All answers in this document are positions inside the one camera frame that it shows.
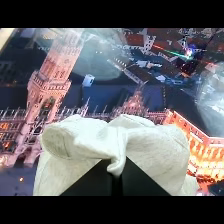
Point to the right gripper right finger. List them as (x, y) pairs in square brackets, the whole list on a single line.
[(140, 181)]

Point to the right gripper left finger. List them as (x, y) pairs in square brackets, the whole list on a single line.
[(96, 181)]

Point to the white garment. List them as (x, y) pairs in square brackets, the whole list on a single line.
[(150, 146)]

